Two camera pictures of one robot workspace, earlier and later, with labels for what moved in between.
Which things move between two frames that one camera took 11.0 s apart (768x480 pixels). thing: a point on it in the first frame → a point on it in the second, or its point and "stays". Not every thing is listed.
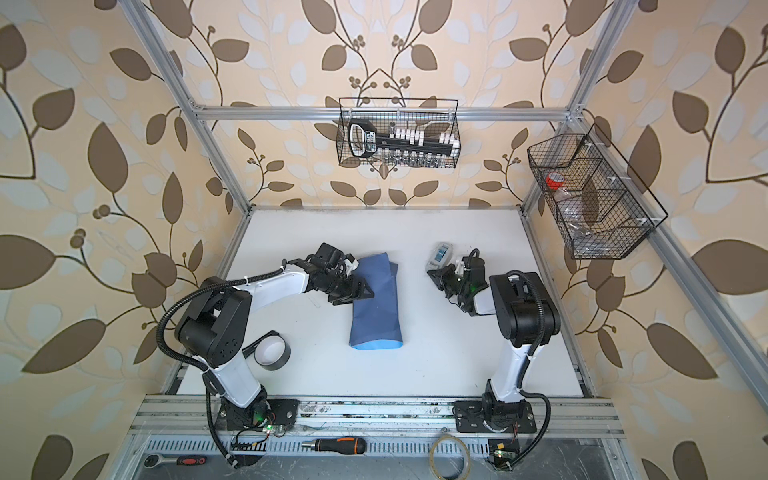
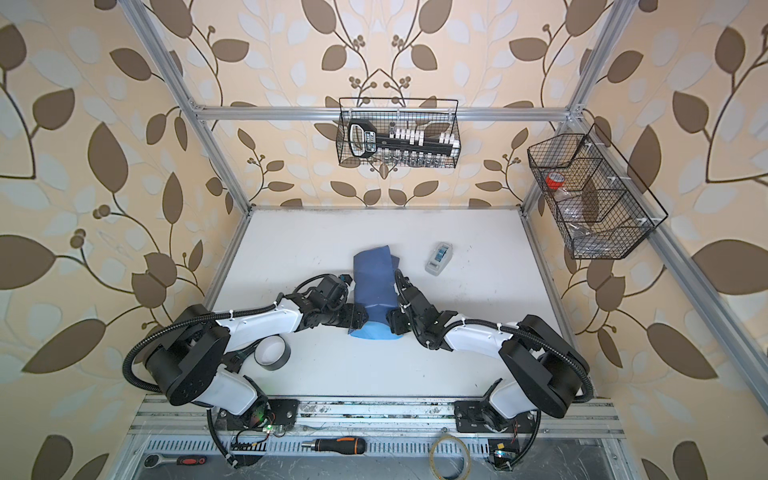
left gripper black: (353, 293) → (351, 321)
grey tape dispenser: (441, 255) stays
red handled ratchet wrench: (153, 461) stays
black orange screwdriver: (352, 445) stays
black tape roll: (271, 351) stays
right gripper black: (441, 277) → (394, 317)
